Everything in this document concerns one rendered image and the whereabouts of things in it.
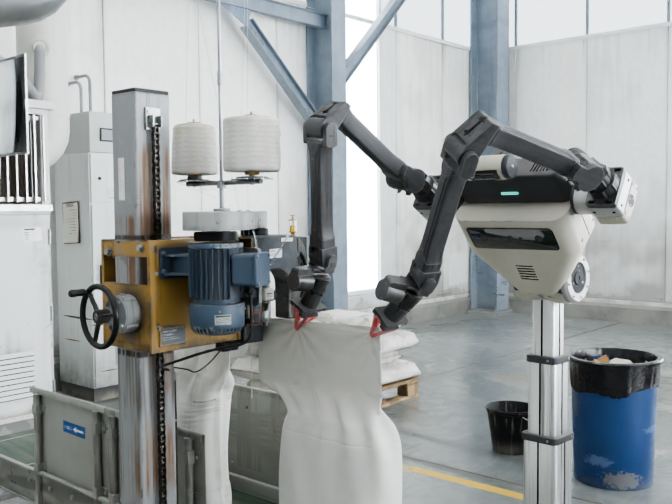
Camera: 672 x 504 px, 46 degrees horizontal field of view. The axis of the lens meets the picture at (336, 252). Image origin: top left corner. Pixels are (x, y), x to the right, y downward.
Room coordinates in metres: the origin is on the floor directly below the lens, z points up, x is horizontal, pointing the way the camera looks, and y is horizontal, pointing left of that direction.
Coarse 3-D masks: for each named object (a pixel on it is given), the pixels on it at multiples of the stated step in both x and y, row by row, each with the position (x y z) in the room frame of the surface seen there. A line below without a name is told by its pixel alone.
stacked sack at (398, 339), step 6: (396, 330) 6.05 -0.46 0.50; (402, 330) 6.04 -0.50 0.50; (384, 336) 5.77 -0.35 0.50; (390, 336) 5.79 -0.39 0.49; (396, 336) 5.82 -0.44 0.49; (402, 336) 5.86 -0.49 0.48; (408, 336) 5.90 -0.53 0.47; (414, 336) 5.97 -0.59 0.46; (384, 342) 5.66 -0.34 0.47; (390, 342) 5.72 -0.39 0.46; (396, 342) 5.78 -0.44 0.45; (402, 342) 5.84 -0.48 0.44; (408, 342) 5.89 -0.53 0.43; (414, 342) 5.97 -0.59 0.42; (384, 348) 5.66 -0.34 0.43; (390, 348) 5.72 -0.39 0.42; (396, 348) 5.79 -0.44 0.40
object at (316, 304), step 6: (306, 294) 2.36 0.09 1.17; (312, 294) 2.35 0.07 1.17; (318, 294) 2.35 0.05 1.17; (294, 300) 2.37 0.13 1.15; (300, 300) 2.38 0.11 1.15; (306, 300) 2.36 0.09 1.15; (312, 300) 2.36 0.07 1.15; (318, 300) 2.36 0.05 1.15; (300, 306) 2.36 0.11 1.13; (306, 306) 2.37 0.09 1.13; (312, 306) 2.37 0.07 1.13; (318, 306) 2.40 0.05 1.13; (324, 306) 2.41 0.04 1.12; (300, 312) 2.35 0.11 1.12; (306, 312) 2.35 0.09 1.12
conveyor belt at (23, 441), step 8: (16, 432) 3.73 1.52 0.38; (24, 432) 3.72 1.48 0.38; (32, 432) 3.72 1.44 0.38; (0, 440) 3.59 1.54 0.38; (8, 440) 3.59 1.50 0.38; (16, 440) 3.59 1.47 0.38; (24, 440) 3.59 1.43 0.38; (32, 440) 3.59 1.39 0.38; (0, 448) 3.47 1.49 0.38; (8, 448) 3.47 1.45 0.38; (16, 448) 3.47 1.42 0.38; (24, 448) 3.47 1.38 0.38; (32, 448) 3.47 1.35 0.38; (8, 456) 3.35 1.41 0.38; (16, 456) 3.35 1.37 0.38; (24, 456) 3.35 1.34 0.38; (32, 456) 3.35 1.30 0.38; (32, 464) 3.24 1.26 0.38; (232, 496) 2.85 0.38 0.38; (240, 496) 2.85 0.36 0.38; (248, 496) 2.85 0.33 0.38
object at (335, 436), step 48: (288, 336) 2.45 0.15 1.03; (336, 336) 2.32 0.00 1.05; (288, 384) 2.45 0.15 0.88; (336, 384) 2.33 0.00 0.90; (288, 432) 2.34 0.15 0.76; (336, 432) 2.23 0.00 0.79; (384, 432) 2.20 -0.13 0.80; (288, 480) 2.34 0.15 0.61; (336, 480) 2.21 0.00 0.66; (384, 480) 2.16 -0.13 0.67
